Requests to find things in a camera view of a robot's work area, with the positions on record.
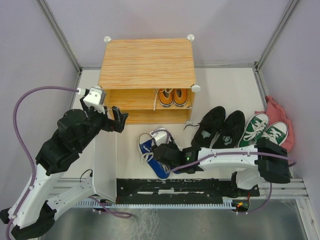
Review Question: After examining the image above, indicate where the wood pattern shoe cabinet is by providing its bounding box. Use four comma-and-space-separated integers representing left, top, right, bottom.
98, 38, 196, 124

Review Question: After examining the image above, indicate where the right aluminium frame post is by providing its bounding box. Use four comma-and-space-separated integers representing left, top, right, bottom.
255, 0, 301, 71

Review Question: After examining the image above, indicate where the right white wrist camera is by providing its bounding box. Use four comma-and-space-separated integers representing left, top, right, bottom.
150, 128, 172, 146

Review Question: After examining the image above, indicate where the left aluminium frame post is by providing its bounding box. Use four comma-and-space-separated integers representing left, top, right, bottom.
36, 0, 82, 73

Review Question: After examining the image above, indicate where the orange sneaker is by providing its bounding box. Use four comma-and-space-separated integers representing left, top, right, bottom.
173, 88, 188, 107
153, 88, 173, 111

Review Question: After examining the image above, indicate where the black shoe left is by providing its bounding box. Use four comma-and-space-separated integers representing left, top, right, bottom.
191, 106, 226, 148

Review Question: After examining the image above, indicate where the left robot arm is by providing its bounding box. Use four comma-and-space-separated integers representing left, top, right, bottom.
0, 106, 129, 240

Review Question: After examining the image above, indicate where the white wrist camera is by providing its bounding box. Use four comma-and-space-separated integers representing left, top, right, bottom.
150, 128, 172, 146
83, 86, 106, 114

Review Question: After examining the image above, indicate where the green sneaker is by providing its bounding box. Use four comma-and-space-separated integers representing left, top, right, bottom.
238, 113, 270, 148
261, 121, 289, 146

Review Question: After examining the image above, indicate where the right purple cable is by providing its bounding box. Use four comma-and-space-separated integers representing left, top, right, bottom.
152, 127, 298, 216

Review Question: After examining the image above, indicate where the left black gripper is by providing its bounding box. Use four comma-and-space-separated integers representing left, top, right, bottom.
78, 96, 129, 150

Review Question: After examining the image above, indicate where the white cabinet corner connector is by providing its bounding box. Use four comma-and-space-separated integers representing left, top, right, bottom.
103, 36, 112, 43
187, 34, 195, 42

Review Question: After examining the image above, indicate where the purple cable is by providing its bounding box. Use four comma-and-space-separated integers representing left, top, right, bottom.
152, 127, 298, 216
6, 86, 136, 240

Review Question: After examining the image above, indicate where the white cabinet corner connector left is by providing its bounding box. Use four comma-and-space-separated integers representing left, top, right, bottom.
103, 36, 112, 43

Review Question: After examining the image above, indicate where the aluminium rail frame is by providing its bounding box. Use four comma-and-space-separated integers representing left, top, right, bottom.
253, 61, 320, 240

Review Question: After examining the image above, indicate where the pink cloth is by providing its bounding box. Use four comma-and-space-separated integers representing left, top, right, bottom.
254, 95, 295, 152

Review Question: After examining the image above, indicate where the green sneaker right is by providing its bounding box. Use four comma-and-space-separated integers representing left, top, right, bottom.
261, 121, 289, 146

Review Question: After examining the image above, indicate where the front right cabinet connector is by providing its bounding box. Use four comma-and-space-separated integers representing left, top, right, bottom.
191, 84, 201, 93

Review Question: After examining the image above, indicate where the aluminium frame post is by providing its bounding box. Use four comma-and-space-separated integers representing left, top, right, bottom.
36, 0, 82, 73
255, 0, 301, 71

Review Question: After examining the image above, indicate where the green sneaker left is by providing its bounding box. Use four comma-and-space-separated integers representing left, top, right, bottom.
238, 113, 270, 148

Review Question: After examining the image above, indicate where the white cabinet corner connector right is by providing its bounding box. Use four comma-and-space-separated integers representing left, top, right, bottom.
187, 34, 195, 42

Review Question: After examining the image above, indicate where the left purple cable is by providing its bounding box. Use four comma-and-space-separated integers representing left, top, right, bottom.
6, 86, 136, 240

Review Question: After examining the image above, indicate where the blue sneaker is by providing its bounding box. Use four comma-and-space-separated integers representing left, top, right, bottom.
162, 129, 183, 175
137, 133, 170, 180

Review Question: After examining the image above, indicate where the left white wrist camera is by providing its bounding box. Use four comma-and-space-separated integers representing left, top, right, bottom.
83, 86, 106, 114

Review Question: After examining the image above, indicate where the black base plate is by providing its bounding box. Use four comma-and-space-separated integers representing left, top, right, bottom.
116, 178, 260, 205

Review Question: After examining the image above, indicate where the white cable duct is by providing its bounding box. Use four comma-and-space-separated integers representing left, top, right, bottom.
69, 198, 238, 208

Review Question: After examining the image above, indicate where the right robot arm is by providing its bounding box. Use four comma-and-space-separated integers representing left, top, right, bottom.
151, 138, 293, 196

